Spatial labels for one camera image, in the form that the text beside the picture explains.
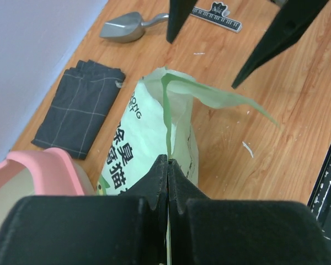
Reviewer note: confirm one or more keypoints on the grey metal scoop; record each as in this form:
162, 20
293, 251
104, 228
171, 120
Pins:
129, 27

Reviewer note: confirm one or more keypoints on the dark checked folded cloth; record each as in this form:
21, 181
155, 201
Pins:
83, 99

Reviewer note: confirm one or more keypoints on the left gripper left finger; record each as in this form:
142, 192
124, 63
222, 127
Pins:
129, 228

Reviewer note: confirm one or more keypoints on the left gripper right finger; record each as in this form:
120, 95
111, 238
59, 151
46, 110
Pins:
208, 231

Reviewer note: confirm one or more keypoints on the pink litter box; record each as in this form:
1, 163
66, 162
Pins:
48, 172

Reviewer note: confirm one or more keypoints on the green litter bag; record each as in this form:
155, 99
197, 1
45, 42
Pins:
157, 121

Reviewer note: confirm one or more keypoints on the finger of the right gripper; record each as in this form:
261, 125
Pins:
179, 10
286, 29

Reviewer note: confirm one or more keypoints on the piano pattern bag clip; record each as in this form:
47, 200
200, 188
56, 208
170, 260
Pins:
218, 15

